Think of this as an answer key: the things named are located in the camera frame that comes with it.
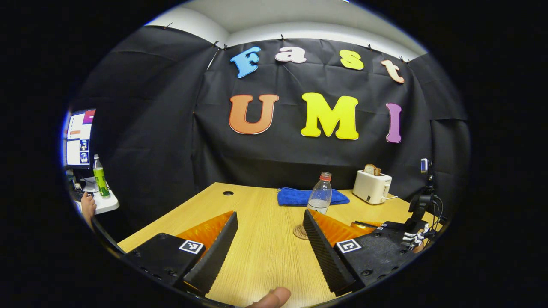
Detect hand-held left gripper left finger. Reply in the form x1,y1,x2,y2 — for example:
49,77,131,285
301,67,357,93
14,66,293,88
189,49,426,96
118,210,239,296

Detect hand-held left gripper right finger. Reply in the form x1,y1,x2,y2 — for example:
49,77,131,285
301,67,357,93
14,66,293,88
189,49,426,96
302,209,422,297

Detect clear plastic water bottle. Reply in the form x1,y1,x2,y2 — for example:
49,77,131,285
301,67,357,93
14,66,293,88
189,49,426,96
307,172,333,215

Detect green drink bottle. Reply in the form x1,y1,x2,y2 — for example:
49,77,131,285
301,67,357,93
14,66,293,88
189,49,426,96
93,154,110,198

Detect white toaster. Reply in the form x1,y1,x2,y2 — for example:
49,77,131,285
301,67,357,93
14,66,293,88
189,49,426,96
353,169,393,205

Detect blue folded towel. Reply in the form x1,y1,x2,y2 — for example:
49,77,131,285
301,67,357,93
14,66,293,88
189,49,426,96
277,187,350,207

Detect white side table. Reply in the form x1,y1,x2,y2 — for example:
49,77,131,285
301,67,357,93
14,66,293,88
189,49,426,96
76,178,120,215

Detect black backdrop cloth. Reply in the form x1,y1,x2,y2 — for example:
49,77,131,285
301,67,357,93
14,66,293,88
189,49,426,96
71,26,471,231

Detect computer monitor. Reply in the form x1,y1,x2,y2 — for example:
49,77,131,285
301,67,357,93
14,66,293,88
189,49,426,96
63,109,96,168

